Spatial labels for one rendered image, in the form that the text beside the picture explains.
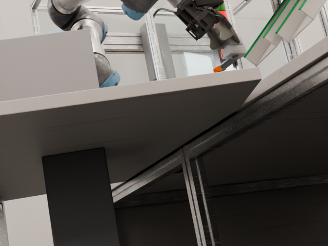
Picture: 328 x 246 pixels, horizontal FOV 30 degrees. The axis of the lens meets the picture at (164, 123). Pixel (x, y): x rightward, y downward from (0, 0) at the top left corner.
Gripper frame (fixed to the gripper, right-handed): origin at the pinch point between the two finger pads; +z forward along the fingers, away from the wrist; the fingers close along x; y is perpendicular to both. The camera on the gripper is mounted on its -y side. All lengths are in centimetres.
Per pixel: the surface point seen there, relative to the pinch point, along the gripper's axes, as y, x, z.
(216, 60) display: -9.5, -23.7, 2.5
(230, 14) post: -24.1, -18.1, -5.5
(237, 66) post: -9.9, -18.4, 8.7
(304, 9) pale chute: 19, 47, 2
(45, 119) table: 77, 30, -22
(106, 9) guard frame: -68, -132, -50
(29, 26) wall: -152, -355, -112
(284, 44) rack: 4.0, 19.4, 9.3
